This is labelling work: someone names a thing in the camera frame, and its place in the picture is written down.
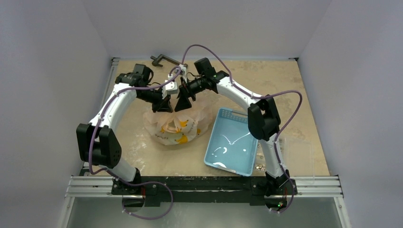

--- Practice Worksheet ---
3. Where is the orange banana print plastic bag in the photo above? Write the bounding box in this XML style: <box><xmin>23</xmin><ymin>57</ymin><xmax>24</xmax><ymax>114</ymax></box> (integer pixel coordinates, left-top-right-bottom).
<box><xmin>143</xmin><ymin>100</ymin><xmax>212</xmax><ymax>145</ymax></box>

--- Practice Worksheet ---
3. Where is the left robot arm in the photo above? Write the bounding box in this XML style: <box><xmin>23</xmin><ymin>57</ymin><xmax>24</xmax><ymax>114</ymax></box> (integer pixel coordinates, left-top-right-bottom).
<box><xmin>76</xmin><ymin>64</ymin><xmax>173</xmax><ymax>194</ymax></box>

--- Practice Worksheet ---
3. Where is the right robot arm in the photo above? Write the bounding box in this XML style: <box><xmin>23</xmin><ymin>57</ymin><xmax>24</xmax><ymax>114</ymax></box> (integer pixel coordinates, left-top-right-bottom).
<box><xmin>174</xmin><ymin>58</ymin><xmax>295</xmax><ymax>193</ymax></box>

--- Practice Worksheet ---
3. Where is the light blue plastic basket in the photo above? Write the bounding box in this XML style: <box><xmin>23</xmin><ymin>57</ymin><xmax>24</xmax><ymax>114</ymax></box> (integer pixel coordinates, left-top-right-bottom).
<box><xmin>204</xmin><ymin>107</ymin><xmax>258</xmax><ymax>177</ymax></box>

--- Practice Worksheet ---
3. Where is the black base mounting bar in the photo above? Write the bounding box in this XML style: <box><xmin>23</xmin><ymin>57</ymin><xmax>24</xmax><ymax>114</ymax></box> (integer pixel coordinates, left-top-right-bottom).
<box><xmin>111</xmin><ymin>176</ymin><xmax>298</xmax><ymax>209</ymax></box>

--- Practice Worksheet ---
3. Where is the clear plastic screw box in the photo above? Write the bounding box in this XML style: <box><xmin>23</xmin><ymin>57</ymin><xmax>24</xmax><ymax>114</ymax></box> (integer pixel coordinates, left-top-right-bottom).
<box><xmin>253</xmin><ymin>136</ymin><xmax>315</xmax><ymax>184</ymax></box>

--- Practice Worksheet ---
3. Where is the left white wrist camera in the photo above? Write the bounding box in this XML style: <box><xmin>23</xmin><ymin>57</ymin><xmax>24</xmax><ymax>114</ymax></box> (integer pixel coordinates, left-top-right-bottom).
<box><xmin>162</xmin><ymin>74</ymin><xmax>179</xmax><ymax>98</ymax></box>

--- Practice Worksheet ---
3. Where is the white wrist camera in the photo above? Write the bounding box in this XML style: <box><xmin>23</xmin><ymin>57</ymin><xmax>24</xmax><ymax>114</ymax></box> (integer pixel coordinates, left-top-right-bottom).
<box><xmin>162</xmin><ymin>74</ymin><xmax>179</xmax><ymax>98</ymax></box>
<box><xmin>179</xmin><ymin>63</ymin><xmax>188</xmax><ymax>83</ymax></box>

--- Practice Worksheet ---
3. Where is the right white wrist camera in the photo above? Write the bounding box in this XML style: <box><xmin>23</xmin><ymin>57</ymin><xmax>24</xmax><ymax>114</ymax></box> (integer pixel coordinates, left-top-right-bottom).
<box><xmin>179</xmin><ymin>63</ymin><xmax>188</xmax><ymax>83</ymax></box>

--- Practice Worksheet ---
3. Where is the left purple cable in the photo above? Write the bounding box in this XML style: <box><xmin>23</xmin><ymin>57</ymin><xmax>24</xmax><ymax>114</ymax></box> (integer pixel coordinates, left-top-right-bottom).
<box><xmin>87</xmin><ymin>66</ymin><xmax>174</xmax><ymax>221</ymax></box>

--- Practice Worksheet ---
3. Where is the black metal crank handle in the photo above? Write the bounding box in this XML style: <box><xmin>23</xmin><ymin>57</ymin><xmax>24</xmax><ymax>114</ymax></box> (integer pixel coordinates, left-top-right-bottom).
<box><xmin>150</xmin><ymin>54</ymin><xmax>180</xmax><ymax>67</ymax></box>

